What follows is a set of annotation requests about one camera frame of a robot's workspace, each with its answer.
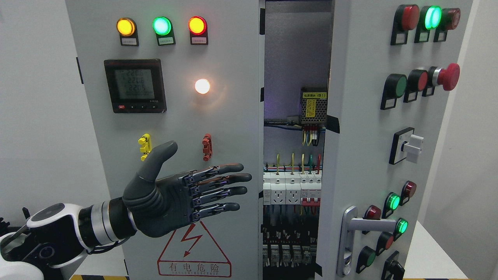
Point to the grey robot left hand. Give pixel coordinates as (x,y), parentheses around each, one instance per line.
(159,206)

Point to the grey cabinet door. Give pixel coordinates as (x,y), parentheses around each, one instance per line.
(223,247)
(380,53)

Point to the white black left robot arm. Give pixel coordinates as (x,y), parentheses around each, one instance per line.
(54,241)

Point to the yellow terminal connector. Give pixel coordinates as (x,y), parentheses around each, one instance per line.
(145,145)

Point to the red terminal connector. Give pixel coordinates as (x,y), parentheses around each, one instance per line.
(207,147)

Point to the black digital power meter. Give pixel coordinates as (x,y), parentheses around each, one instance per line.
(136,85)

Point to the white glowing lamp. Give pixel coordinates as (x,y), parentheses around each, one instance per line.
(202,86)

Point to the black relay terminal row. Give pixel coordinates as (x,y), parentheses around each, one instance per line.
(284,247)

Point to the white socket breaker row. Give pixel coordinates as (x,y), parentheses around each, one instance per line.
(292,188)

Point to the black box at left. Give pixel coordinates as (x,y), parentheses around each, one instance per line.
(7,225)

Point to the green indicator lamp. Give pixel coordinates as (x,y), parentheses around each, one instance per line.
(164,32)

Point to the yellow indicator lamp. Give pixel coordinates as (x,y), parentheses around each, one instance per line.
(128,33)

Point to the red indicator lamp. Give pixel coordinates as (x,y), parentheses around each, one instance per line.
(198,31)

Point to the metal mesh power supply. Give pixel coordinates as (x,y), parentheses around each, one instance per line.
(313,105)

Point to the red emergency stop button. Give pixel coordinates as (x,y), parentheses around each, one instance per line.
(446,77)

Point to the right door rotary switch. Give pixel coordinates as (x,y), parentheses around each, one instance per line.
(405,146)

